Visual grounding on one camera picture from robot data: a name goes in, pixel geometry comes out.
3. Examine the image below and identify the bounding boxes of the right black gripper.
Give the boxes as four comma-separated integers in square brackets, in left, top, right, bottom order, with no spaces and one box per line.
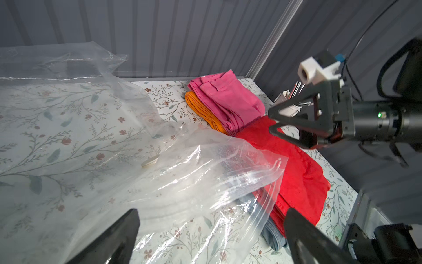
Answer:
[268,80,422,149]

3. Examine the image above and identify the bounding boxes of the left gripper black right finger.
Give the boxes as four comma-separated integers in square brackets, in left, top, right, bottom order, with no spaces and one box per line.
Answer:
[284,208,358,264]

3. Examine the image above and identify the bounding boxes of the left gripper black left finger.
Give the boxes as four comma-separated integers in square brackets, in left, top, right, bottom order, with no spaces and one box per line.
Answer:
[68,209,140,264]

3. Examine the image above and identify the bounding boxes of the blue grey cloth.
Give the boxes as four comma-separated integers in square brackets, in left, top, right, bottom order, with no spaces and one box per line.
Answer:
[238,194,287,251]

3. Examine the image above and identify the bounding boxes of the red cloth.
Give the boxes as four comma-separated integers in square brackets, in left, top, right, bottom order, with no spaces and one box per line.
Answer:
[235,116,331,235]

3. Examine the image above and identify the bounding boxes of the pink cloth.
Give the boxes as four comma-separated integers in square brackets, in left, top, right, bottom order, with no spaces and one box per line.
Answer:
[188,70,266,135]

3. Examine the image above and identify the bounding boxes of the clear plastic vacuum bag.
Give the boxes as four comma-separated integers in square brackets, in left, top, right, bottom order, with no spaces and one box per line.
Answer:
[0,41,289,264]

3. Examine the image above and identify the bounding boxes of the orange trousers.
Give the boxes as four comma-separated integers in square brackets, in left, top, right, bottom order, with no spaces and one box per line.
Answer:
[184,91,228,135]

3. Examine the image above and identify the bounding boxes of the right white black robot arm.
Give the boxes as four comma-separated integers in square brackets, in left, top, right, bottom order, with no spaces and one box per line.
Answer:
[268,37,422,149]

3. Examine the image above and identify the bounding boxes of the white round bag valve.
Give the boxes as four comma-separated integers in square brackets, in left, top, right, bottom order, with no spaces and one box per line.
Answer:
[141,155,159,168]

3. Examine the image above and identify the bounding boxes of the bundle of pens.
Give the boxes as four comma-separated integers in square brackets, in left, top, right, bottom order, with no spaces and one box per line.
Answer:
[288,81,305,100]

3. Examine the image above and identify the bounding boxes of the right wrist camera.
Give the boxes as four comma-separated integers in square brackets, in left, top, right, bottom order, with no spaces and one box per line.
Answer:
[297,50,345,87]

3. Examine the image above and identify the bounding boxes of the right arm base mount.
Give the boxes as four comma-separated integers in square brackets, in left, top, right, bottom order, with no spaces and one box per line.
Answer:
[341,223,422,264]

